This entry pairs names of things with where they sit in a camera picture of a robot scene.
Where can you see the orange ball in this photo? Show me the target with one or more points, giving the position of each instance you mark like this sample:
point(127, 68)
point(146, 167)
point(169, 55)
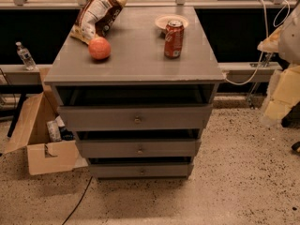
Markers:
point(99, 48)

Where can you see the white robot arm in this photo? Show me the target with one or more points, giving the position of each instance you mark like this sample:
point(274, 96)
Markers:
point(283, 91)

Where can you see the white can in box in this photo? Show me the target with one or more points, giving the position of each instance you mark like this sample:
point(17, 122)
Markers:
point(54, 131)

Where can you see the grey bottom drawer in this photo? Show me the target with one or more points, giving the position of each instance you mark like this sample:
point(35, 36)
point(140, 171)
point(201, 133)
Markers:
point(142, 170)

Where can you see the grey top drawer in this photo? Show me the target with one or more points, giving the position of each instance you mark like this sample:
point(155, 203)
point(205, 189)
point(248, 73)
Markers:
point(134, 118)

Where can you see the grey drawer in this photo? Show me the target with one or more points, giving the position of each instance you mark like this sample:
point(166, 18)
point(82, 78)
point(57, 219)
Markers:
point(142, 170)
point(134, 118)
point(138, 148)

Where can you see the clear water bottle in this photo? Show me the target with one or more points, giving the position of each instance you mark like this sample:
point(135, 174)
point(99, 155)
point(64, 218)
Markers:
point(26, 56)

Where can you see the grey middle drawer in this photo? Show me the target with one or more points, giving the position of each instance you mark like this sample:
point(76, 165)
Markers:
point(138, 148)

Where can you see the grey drawer cabinet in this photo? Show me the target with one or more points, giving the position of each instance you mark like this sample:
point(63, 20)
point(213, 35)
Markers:
point(138, 74)

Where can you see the small beige plate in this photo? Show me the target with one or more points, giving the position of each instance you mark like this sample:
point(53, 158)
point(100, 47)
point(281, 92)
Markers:
point(162, 20)

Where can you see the brown chip bag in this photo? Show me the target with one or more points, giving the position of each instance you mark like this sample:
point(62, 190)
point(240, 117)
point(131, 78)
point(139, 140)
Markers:
point(96, 18)

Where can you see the red soda can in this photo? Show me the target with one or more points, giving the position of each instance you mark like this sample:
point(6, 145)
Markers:
point(174, 38)

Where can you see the open cardboard box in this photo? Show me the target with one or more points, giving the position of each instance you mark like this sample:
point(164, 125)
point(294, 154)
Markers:
point(31, 133)

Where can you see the dark item in box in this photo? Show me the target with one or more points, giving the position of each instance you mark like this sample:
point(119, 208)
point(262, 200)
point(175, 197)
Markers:
point(65, 134)

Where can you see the metal stand pole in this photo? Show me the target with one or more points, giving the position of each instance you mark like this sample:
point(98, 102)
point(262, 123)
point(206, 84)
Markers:
point(257, 77)

